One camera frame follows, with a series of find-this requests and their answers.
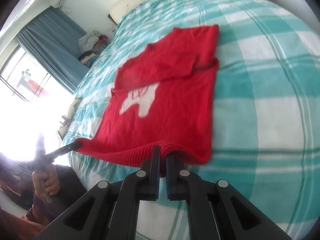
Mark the teal plaid bed cover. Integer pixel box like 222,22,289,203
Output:
63,0,319,239

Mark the patterned pillow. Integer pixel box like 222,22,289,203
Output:
57,98,82,140

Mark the blue curtain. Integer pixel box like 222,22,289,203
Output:
15,7,89,93

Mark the red knit sweater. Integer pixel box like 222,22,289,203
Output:
76,25,219,167

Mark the pile of clothes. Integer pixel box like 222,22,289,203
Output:
78,30,108,68

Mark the red hanging garment outside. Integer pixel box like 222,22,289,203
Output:
27,79,45,95

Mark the person left hand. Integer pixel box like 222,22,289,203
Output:
31,165,61,203

